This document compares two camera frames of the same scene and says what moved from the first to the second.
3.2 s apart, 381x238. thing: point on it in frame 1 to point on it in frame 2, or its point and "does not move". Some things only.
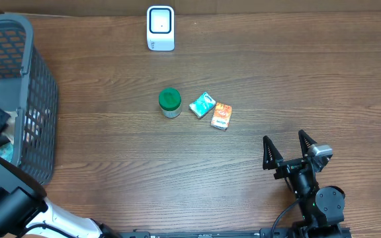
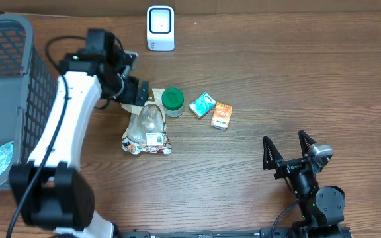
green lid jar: x=170 y=102 does not move
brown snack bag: x=11 y=121 to x=147 y=130
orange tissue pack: x=221 y=116 does not move
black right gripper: x=273 y=160 does not move
